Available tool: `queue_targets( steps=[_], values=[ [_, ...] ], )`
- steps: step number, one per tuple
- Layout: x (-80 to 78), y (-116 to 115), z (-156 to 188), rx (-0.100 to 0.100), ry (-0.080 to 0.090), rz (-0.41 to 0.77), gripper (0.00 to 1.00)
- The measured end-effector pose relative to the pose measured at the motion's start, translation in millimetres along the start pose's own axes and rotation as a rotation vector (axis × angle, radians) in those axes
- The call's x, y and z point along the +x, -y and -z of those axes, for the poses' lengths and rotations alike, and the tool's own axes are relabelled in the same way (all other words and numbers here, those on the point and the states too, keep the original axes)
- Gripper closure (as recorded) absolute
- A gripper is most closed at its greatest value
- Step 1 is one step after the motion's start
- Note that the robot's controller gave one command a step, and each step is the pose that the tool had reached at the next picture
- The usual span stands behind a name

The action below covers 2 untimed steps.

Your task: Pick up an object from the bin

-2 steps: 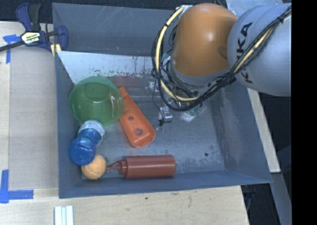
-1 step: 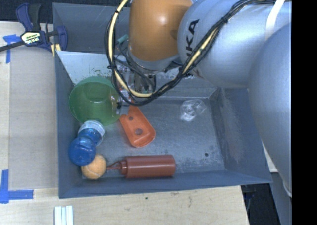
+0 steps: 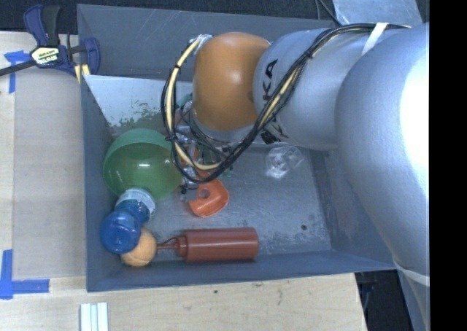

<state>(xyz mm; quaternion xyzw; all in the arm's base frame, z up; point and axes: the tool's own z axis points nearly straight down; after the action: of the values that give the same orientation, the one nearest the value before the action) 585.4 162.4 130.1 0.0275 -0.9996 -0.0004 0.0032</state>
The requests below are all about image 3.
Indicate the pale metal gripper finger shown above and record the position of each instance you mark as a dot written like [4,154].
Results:
[189,194]

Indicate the orange plastic piece with hole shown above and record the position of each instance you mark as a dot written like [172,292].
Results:
[209,200]

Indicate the green plastic bowl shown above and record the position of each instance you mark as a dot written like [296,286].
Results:
[140,169]

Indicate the red-brown squeeze bottle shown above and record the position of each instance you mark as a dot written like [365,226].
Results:
[219,245]

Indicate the clear bottle with blue cap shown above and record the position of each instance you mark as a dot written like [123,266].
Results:
[122,229]

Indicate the orange ball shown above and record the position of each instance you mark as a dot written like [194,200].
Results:
[140,254]

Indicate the clear glass thing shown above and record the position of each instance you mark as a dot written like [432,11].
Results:
[282,162]

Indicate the grey metal bin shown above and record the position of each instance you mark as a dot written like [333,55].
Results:
[284,213]

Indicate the pale wood flat board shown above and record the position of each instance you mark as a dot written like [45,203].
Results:
[47,176]

